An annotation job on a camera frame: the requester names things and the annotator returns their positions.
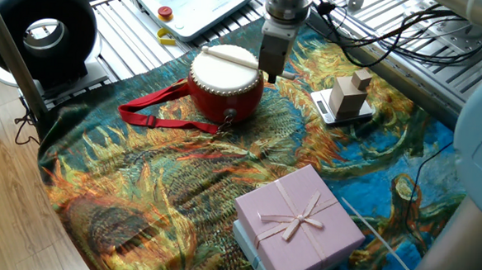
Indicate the pink gift box with ribbon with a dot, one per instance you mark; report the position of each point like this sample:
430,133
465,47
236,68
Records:
301,245

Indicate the red drum with white head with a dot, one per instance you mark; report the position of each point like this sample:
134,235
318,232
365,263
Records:
226,103

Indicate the metal robot mounting plate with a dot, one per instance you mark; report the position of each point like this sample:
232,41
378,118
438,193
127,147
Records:
456,43

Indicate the yellow plastic hook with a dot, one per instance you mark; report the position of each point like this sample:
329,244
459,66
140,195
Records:
163,40

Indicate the small wooden cube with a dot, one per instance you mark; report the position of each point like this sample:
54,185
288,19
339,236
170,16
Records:
361,78

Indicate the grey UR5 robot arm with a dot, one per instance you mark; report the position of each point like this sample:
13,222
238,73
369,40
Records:
480,143

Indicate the sunflower painting cloth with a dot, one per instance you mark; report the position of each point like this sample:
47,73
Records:
140,167

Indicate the grey Schunk gripper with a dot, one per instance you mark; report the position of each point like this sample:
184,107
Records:
274,54

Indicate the aluminium frame post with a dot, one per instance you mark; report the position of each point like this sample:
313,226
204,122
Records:
10,52

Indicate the large wooden block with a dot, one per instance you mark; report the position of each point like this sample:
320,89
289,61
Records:
346,99

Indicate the white zip tie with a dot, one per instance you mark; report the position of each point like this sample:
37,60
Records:
376,235

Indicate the silver digital scale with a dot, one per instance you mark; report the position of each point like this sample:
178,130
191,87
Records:
321,106

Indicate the white teach pendant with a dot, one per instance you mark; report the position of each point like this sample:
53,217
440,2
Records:
194,8

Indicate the cream wooden drumstick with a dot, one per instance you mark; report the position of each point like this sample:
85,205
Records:
232,57

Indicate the light blue gift box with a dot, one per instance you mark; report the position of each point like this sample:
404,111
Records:
247,247

